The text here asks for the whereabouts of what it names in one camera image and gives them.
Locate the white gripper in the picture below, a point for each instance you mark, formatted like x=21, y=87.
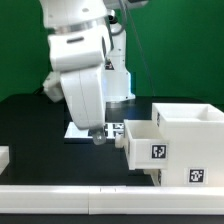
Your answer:
x=84, y=96

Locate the white small drawer box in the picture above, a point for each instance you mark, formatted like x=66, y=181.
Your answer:
x=145, y=147

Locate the white drawer cabinet frame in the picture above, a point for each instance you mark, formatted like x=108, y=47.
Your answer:
x=195, y=151

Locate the white drawer with knob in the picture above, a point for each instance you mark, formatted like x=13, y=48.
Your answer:
x=156, y=175

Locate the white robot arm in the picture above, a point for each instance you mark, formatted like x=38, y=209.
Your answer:
x=67, y=16

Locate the white flat panel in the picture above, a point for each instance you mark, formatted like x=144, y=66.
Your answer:
x=111, y=131

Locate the white front fence rail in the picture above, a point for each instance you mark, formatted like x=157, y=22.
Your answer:
x=98, y=200

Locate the white fence rail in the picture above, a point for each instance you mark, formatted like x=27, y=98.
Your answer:
x=4, y=158
x=98, y=200

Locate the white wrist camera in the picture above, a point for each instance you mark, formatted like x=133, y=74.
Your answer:
x=79, y=50

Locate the white left fence rail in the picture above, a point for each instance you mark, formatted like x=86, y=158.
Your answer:
x=4, y=158

